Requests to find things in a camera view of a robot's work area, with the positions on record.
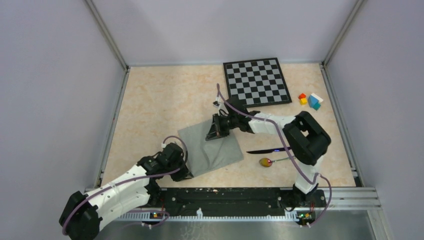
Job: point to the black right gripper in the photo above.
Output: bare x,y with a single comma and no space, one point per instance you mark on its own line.
215,132

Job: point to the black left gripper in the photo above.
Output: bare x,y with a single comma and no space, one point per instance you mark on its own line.
184,173

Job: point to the grey cloth napkin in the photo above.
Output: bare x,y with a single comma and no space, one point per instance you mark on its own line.
205,156

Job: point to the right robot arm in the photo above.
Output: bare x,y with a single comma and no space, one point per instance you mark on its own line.
307,141

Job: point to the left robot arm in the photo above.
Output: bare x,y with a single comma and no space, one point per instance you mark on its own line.
86,214

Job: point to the dark purple knife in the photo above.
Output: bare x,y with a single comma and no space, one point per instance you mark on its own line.
266,151

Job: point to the iridescent metal spoon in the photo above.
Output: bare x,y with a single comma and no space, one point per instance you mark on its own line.
266,162

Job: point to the black and grey chessboard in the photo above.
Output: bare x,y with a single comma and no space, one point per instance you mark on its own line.
256,82

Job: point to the yellow wooden block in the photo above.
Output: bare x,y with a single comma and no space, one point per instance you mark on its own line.
303,101

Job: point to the red wooden block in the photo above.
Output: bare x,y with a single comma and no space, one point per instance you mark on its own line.
302,96

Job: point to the blue wooden block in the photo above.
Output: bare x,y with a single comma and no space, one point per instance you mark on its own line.
312,101

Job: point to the teal wooden block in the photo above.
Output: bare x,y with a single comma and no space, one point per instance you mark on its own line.
316,106

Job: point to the white wooden block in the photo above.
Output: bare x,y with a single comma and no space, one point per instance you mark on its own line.
318,98

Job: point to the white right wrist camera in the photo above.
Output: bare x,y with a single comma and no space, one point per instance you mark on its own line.
217,103

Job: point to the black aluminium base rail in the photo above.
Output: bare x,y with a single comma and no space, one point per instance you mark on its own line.
247,204

